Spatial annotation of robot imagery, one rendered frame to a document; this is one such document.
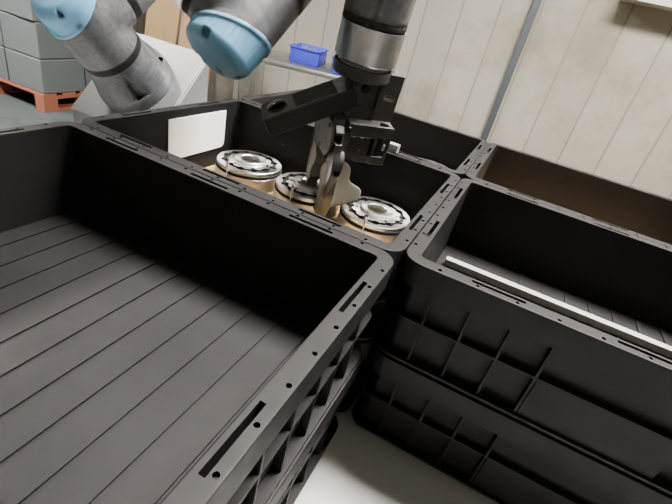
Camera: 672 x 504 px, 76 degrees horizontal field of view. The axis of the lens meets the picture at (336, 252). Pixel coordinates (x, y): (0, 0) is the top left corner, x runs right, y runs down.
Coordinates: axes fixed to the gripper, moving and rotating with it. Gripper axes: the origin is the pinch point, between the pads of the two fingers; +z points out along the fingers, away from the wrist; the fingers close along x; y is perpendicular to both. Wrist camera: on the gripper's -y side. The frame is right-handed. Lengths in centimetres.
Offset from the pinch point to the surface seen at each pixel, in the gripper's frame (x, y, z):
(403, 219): -5.7, 12.1, -1.5
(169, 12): 301, -20, 48
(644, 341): -30.6, 33.7, -2.7
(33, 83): 295, -108, 108
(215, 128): 16.5, -12.6, -2.0
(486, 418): -35.7, 8.1, -0.6
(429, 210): -16.1, 7.5, -10.2
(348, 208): -3.8, 4.1, -1.7
